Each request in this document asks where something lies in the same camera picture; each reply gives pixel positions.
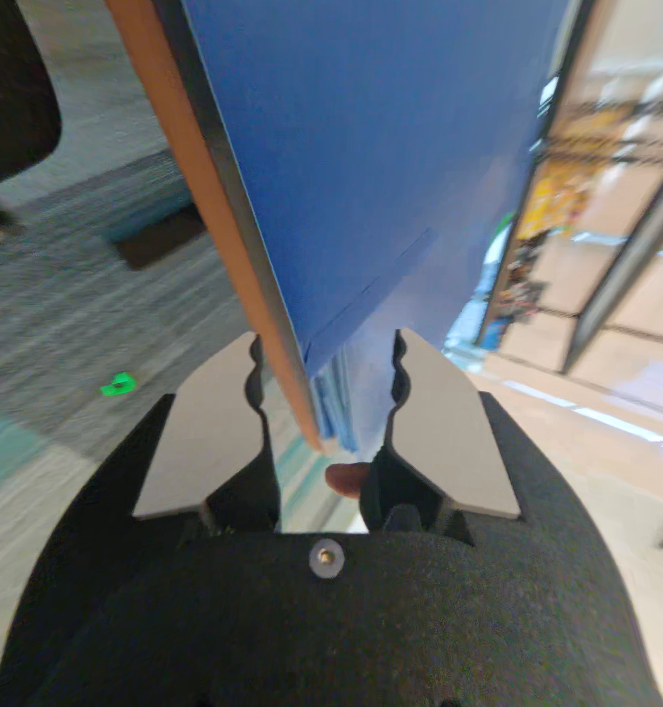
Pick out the small blue box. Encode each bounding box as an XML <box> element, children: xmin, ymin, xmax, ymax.
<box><xmin>482</xmin><ymin>315</ymin><xmax>510</xmax><ymax>349</ymax></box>

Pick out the metal shelf rack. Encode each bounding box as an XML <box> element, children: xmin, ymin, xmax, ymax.
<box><xmin>475</xmin><ymin>0</ymin><xmax>663</xmax><ymax>421</ymax></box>

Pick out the blue desk with wooden edge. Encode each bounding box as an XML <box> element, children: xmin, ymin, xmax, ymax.
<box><xmin>105</xmin><ymin>0</ymin><xmax>581</xmax><ymax>455</ymax></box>

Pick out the dark rounded object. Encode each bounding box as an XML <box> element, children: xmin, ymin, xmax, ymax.
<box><xmin>0</xmin><ymin>0</ymin><xmax>63</xmax><ymax>189</ymax></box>

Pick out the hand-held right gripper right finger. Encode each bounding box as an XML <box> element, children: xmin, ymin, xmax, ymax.
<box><xmin>359</xmin><ymin>328</ymin><xmax>521</xmax><ymax>546</ymax></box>

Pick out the person's right hand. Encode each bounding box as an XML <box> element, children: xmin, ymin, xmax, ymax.
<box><xmin>325</xmin><ymin>463</ymin><xmax>372</xmax><ymax>500</ymax></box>

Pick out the pile of yellow packets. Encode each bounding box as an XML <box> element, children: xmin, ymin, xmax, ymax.
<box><xmin>516</xmin><ymin>160</ymin><xmax>592</xmax><ymax>241</ymax></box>

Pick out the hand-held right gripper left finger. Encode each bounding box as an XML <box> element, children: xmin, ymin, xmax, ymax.
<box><xmin>133</xmin><ymin>331</ymin><xmax>281</xmax><ymax>534</ymax></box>

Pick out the row of small dark bottles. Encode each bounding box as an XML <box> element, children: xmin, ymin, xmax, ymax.
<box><xmin>494</xmin><ymin>232</ymin><xmax>547</xmax><ymax>327</ymax></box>

